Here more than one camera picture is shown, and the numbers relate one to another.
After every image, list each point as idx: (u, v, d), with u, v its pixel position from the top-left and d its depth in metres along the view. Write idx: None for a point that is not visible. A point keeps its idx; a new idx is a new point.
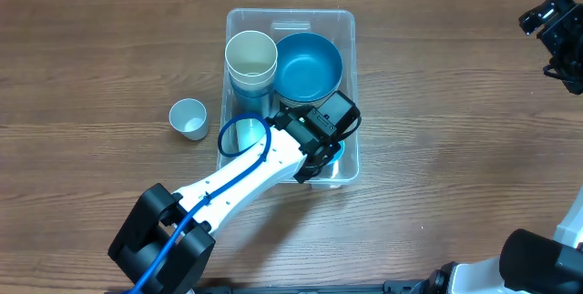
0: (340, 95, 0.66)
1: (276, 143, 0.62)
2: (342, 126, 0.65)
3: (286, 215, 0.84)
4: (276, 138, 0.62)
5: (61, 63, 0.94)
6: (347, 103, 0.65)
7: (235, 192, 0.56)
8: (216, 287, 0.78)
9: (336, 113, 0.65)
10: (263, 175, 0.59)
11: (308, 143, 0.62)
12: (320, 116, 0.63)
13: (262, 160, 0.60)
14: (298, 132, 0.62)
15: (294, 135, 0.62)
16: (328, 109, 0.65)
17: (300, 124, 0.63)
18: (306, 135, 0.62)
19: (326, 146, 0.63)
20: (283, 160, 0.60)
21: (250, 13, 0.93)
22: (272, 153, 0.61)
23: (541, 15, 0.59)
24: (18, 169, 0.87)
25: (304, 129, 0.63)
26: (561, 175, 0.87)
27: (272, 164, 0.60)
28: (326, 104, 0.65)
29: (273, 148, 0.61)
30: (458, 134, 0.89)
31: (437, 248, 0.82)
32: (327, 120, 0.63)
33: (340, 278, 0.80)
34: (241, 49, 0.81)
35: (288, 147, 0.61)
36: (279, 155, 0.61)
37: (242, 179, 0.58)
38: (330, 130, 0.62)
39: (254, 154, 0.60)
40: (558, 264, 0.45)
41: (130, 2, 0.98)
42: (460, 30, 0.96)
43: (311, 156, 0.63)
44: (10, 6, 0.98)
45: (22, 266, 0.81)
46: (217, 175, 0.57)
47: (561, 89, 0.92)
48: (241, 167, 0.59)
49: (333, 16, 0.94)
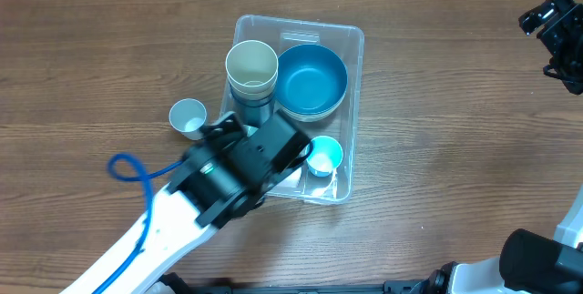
0: (279, 116, 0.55)
1: (161, 221, 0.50)
2: (281, 159, 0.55)
3: (285, 215, 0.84)
4: (161, 212, 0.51)
5: (61, 63, 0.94)
6: (288, 132, 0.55)
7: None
8: (216, 287, 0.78)
9: (273, 145, 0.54)
10: (143, 270, 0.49)
11: (226, 195, 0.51)
12: (250, 149, 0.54)
13: (138, 252, 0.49)
14: (213, 182, 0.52)
15: (205, 188, 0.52)
16: (264, 139, 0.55)
17: (214, 169, 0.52)
18: (224, 183, 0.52)
19: (254, 192, 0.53)
20: (169, 246, 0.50)
21: (260, 20, 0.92)
22: (153, 238, 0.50)
23: (541, 15, 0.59)
24: (18, 169, 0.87)
25: (222, 175, 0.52)
26: (561, 175, 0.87)
27: (152, 254, 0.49)
28: (262, 130, 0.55)
29: (156, 230, 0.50)
30: (458, 134, 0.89)
31: (437, 248, 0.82)
32: (259, 154, 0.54)
33: (340, 278, 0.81)
34: (241, 59, 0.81)
35: (179, 225, 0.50)
36: (163, 239, 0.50)
37: (115, 280, 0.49)
38: (263, 167, 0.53)
39: (129, 241, 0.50)
40: (558, 264, 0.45)
41: (130, 2, 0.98)
42: (460, 30, 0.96)
43: (229, 211, 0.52)
44: (10, 6, 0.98)
45: (23, 266, 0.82)
46: (83, 281, 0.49)
47: (560, 88, 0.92)
48: (115, 264, 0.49)
49: (343, 33, 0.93)
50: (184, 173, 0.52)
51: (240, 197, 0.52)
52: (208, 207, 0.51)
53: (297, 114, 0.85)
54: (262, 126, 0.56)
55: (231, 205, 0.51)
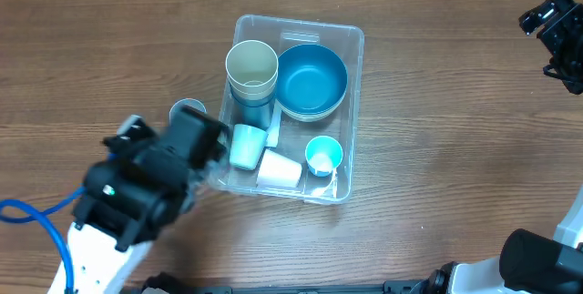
0: (181, 115, 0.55)
1: (84, 258, 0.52)
2: (202, 153, 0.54)
3: (285, 215, 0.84)
4: (80, 251, 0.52)
5: (61, 63, 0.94)
6: (198, 126, 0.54)
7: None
8: (216, 287, 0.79)
9: (184, 142, 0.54)
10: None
11: (139, 209, 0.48)
12: (158, 155, 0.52)
13: (75, 293, 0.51)
14: (123, 203, 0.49)
15: (117, 212, 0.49)
16: (173, 139, 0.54)
17: (116, 192, 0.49)
18: (133, 197, 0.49)
19: (169, 198, 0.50)
20: (100, 278, 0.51)
21: (260, 19, 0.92)
22: (82, 276, 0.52)
23: (541, 15, 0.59)
24: (18, 169, 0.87)
25: (127, 191, 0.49)
26: (561, 175, 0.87)
27: (86, 289, 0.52)
28: (168, 132, 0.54)
29: (81, 268, 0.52)
30: (458, 133, 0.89)
31: (437, 248, 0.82)
32: (168, 157, 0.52)
33: (339, 278, 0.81)
34: (241, 59, 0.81)
35: (100, 260, 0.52)
36: (92, 276, 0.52)
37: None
38: (178, 169, 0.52)
39: (62, 285, 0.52)
40: (558, 264, 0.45)
41: (130, 2, 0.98)
42: (460, 30, 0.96)
43: (149, 224, 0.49)
44: (9, 6, 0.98)
45: (23, 266, 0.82)
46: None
47: (560, 88, 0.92)
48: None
49: (343, 33, 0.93)
50: (89, 201, 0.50)
51: (158, 203, 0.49)
52: (125, 227, 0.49)
53: (297, 114, 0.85)
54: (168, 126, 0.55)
55: (147, 220, 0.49)
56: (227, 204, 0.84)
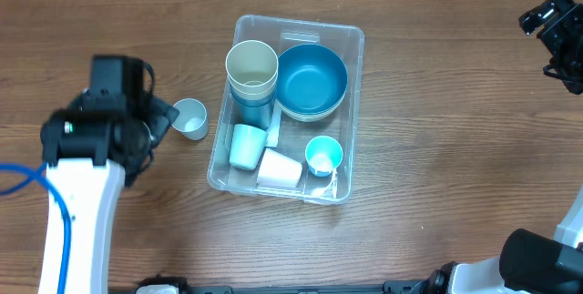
0: (97, 59, 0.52)
1: (67, 188, 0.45)
2: (133, 86, 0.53)
3: (285, 215, 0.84)
4: (64, 180, 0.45)
5: (61, 63, 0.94)
6: (116, 61, 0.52)
7: (80, 276, 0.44)
8: (215, 288, 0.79)
9: (112, 80, 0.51)
10: (86, 233, 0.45)
11: (97, 132, 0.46)
12: (96, 98, 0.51)
13: (71, 223, 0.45)
14: (81, 137, 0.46)
15: (79, 145, 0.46)
16: (99, 82, 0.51)
17: (74, 126, 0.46)
18: (91, 127, 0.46)
19: (125, 120, 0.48)
20: (92, 200, 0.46)
21: (260, 19, 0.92)
22: (73, 205, 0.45)
23: (541, 15, 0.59)
24: (18, 169, 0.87)
25: (85, 124, 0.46)
26: (561, 175, 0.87)
27: (83, 216, 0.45)
28: (93, 78, 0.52)
29: (69, 196, 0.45)
30: (458, 134, 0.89)
31: (437, 248, 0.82)
32: (107, 97, 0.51)
33: (339, 278, 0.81)
34: (241, 59, 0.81)
35: (86, 180, 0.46)
36: (83, 198, 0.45)
37: (70, 258, 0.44)
38: (120, 101, 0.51)
39: (55, 225, 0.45)
40: (558, 264, 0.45)
41: (130, 2, 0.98)
42: (460, 30, 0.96)
43: (117, 145, 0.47)
44: (9, 6, 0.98)
45: (23, 266, 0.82)
46: (46, 278, 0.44)
47: (560, 88, 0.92)
48: (58, 248, 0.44)
49: (343, 33, 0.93)
50: (51, 150, 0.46)
51: (115, 127, 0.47)
52: (92, 154, 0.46)
53: (296, 114, 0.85)
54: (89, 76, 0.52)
55: (111, 140, 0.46)
56: (227, 205, 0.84)
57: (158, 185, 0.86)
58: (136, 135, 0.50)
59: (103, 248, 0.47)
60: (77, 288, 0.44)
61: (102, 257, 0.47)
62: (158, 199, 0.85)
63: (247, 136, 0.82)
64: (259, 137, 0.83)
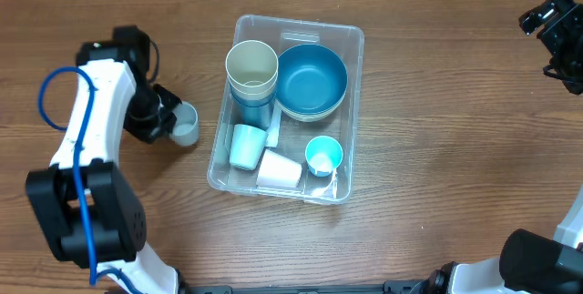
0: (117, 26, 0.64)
1: (93, 71, 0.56)
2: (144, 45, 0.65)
3: (286, 215, 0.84)
4: (91, 68, 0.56)
5: (61, 63, 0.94)
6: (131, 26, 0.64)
7: (97, 125, 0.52)
8: (216, 287, 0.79)
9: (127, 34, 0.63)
10: (106, 97, 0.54)
11: (117, 49, 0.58)
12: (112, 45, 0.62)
13: (94, 90, 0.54)
14: (106, 51, 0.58)
15: (103, 55, 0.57)
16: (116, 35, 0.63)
17: (100, 46, 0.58)
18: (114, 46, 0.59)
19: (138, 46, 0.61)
20: (111, 77, 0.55)
21: (260, 20, 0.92)
22: (98, 82, 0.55)
23: (541, 15, 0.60)
24: (19, 169, 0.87)
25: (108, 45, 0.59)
26: (561, 175, 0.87)
27: (103, 85, 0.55)
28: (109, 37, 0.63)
29: (95, 77, 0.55)
30: (458, 134, 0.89)
31: (437, 248, 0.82)
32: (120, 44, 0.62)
33: (339, 278, 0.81)
34: (241, 59, 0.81)
35: (107, 65, 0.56)
36: (103, 76, 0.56)
37: (91, 115, 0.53)
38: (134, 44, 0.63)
39: (82, 93, 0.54)
40: (558, 265, 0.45)
41: (130, 2, 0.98)
42: (461, 30, 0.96)
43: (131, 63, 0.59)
44: (9, 6, 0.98)
45: (23, 267, 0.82)
46: (69, 130, 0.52)
47: (560, 88, 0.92)
48: (82, 112, 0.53)
49: (343, 33, 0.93)
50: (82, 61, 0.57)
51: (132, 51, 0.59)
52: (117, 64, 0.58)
53: (296, 114, 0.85)
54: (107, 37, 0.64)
55: (127, 57, 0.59)
56: (226, 206, 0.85)
57: (158, 184, 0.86)
58: (144, 64, 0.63)
59: (115, 122, 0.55)
60: (94, 134, 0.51)
61: (114, 126, 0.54)
62: (158, 199, 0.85)
63: (247, 136, 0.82)
64: (260, 138, 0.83)
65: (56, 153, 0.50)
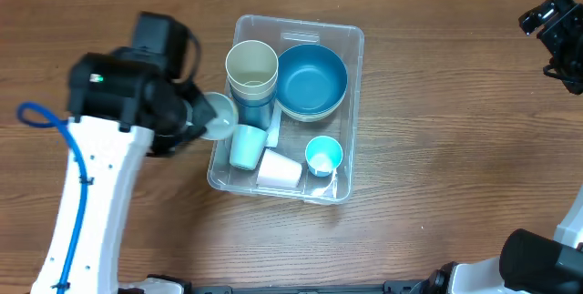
0: (146, 17, 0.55)
1: (88, 146, 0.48)
2: (171, 52, 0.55)
3: (286, 215, 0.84)
4: (84, 138, 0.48)
5: (61, 63, 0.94)
6: (162, 22, 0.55)
7: (93, 233, 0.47)
8: (216, 287, 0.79)
9: (154, 40, 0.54)
10: (104, 197, 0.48)
11: (130, 83, 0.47)
12: (136, 52, 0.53)
13: (87, 186, 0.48)
14: (111, 87, 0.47)
15: (106, 98, 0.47)
16: (144, 39, 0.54)
17: (104, 76, 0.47)
18: (121, 80, 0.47)
19: (158, 78, 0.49)
20: (113, 162, 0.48)
21: (260, 19, 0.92)
22: (93, 164, 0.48)
23: (541, 15, 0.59)
24: (19, 169, 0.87)
25: (115, 76, 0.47)
26: (561, 175, 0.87)
27: (102, 177, 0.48)
28: (138, 37, 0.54)
29: (91, 157, 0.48)
30: (458, 134, 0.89)
31: (437, 248, 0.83)
32: (147, 52, 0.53)
33: (340, 278, 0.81)
34: (240, 59, 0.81)
35: (106, 137, 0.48)
36: (103, 159, 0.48)
37: (84, 219, 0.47)
38: (158, 59, 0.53)
39: (72, 183, 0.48)
40: (558, 264, 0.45)
41: (130, 2, 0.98)
42: (461, 30, 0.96)
43: (146, 105, 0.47)
44: (9, 6, 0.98)
45: (23, 266, 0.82)
46: (54, 245, 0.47)
47: (560, 88, 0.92)
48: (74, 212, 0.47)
49: (343, 33, 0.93)
50: (77, 96, 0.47)
51: (147, 85, 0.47)
52: (120, 111, 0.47)
53: (296, 114, 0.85)
54: (136, 35, 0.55)
55: (142, 97, 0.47)
56: (226, 206, 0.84)
57: (158, 185, 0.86)
58: (166, 101, 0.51)
59: (117, 212, 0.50)
60: (87, 247, 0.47)
61: (114, 228, 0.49)
62: (158, 198, 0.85)
63: (247, 136, 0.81)
64: (260, 136, 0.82)
65: (40, 278, 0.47)
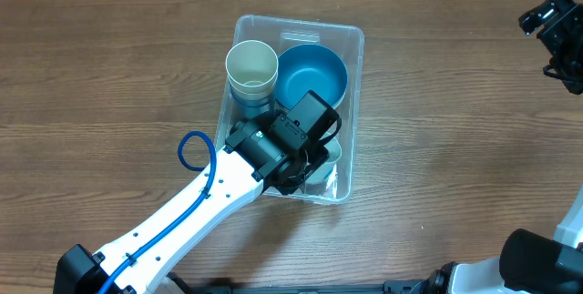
0: (312, 96, 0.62)
1: (223, 171, 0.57)
2: (317, 131, 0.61)
3: (287, 215, 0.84)
4: (223, 163, 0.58)
5: (61, 63, 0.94)
6: (322, 106, 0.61)
7: (183, 235, 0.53)
8: (216, 287, 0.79)
9: (307, 119, 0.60)
10: (210, 213, 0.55)
11: (272, 157, 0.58)
12: (288, 123, 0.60)
13: (204, 197, 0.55)
14: (260, 146, 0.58)
15: (253, 152, 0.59)
16: (299, 114, 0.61)
17: (263, 136, 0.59)
18: (268, 150, 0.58)
19: (294, 160, 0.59)
20: (231, 193, 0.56)
21: (260, 19, 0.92)
22: (217, 186, 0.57)
23: (541, 15, 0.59)
24: (18, 169, 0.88)
25: (267, 143, 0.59)
26: (561, 175, 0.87)
27: (218, 200, 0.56)
28: (297, 107, 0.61)
29: (219, 179, 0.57)
30: (458, 133, 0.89)
31: (437, 248, 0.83)
32: (297, 127, 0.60)
33: (340, 278, 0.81)
34: (240, 58, 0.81)
35: (239, 171, 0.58)
36: (227, 187, 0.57)
37: (184, 221, 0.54)
38: (300, 139, 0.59)
39: (195, 189, 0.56)
40: (558, 264, 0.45)
41: (130, 2, 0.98)
42: (460, 30, 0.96)
43: (274, 173, 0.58)
44: (9, 5, 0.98)
45: (23, 267, 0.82)
46: (148, 223, 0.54)
47: (560, 88, 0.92)
48: (181, 208, 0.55)
49: (343, 33, 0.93)
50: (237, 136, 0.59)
51: (282, 162, 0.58)
52: (258, 166, 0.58)
53: None
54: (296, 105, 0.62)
55: (276, 170, 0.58)
56: None
57: (158, 185, 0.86)
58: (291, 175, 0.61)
59: (205, 232, 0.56)
60: (171, 243, 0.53)
61: (195, 241, 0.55)
62: (158, 199, 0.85)
63: None
64: None
65: (118, 243, 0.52)
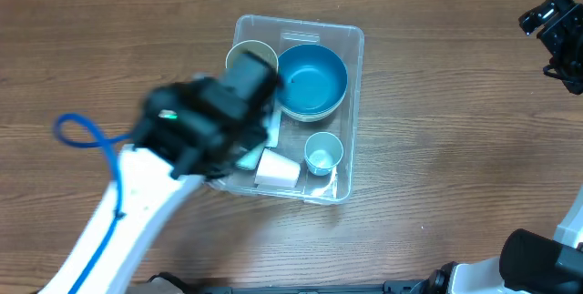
0: (243, 59, 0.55)
1: (135, 180, 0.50)
2: (258, 96, 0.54)
3: (287, 215, 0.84)
4: (131, 170, 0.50)
5: (61, 63, 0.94)
6: (258, 68, 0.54)
7: (106, 270, 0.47)
8: (216, 288, 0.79)
9: (243, 85, 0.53)
10: (130, 235, 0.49)
11: (201, 131, 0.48)
12: (219, 89, 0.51)
13: (118, 221, 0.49)
14: (182, 125, 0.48)
15: (170, 136, 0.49)
16: (233, 81, 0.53)
17: (178, 113, 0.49)
18: (192, 126, 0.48)
19: (230, 132, 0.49)
20: (149, 204, 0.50)
21: (260, 19, 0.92)
22: (129, 200, 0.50)
23: (541, 15, 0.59)
24: (19, 168, 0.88)
25: (189, 117, 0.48)
26: (561, 175, 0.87)
27: (134, 217, 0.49)
28: (229, 76, 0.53)
29: (131, 191, 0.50)
30: (458, 133, 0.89)
31: (437, 248, 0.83)
32: (231, 93, 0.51)
33: (340, 278, 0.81)
34: None
35: (155, 177, 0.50)
36: (141, 198, 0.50)
37: (101, 256, 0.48)
38: (237, 106, 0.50)
39: (103, 215, 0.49)
40: (558, 264, 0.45)
41: (130, 2, 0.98)
42: (461, 30, 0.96)
43: (206, 150, 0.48)
44: (9, 5, 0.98)
45: (23, 267, 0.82)
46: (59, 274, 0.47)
47: (561, 88, 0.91)
48: (95, 242, 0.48)
49: (343, 33, 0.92)
50: (146, 125, 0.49)
51: (216, 134, 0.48)
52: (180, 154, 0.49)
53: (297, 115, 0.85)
54: (228, 74, 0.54)
55: (209, 145, 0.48)
56: (228, 206, 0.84)
57: None
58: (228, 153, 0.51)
59: (134, 254, 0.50)
60: (93, 285, 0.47)
61: (126, 268, 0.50)
62: None
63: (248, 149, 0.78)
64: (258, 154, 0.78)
65: None
